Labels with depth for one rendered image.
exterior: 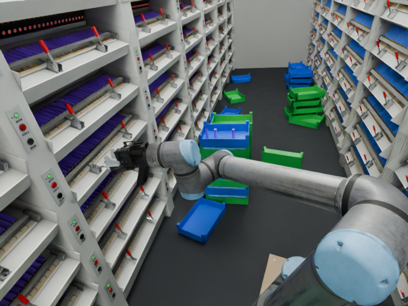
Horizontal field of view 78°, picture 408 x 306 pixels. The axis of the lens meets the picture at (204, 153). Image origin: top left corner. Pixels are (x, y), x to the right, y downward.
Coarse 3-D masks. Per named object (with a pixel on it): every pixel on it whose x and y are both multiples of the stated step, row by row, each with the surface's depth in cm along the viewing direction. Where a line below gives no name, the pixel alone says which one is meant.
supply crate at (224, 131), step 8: (248, 120) 164; (208, 128) 172; (216, 128) 171; (224, 128) 170; (232, 128) 169; (240, 128) 168; (248, 128) 160; (200, 136) 154; (224, 136) 165; (240, 136) 163; (248, 136) 148; (200, 144) 157; (208, 144) 156; (216, 144) 155; (224, 144) 154; (232, 144) 153; (240, 144) 152; (248, 144) 152
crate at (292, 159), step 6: (264, 150) 198; (270, 150) 197; (276, 150) 196; (264, 156) 198; (270, 156) 196; (276, 156) 193; (282, 156) 191; (288, 156) 189; (294, 156) 188; (300, 156) 187; (270, 162) 199; (276, 162) 196; (282, 162) 194; (288, 162) 192; (294, 162) 190; (300, 162) 188; (300, 168) 190
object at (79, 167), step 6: (126, 120) 128; (120, 126) 123; (114, 132) 118; (108, 138) 113; (102, 144) 109; (96, 150) 106; (102, 150) 109; (90, 156) 102; (84, 162) 99; (78, 168) 96; (72, 174) 93; (66, 180) 90
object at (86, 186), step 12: (132, 108) 133; (132, 120) 133; (144, 120) 135; (120, 132) 123; (132, 132) 125; (108, 144) 114; (120, 144) 116; (96, 156) 106; (84, 168) 100; (72, 180) 94; (84, 180) 95; (96, 180) 97; (72, 192) 85; (84, 192) 91
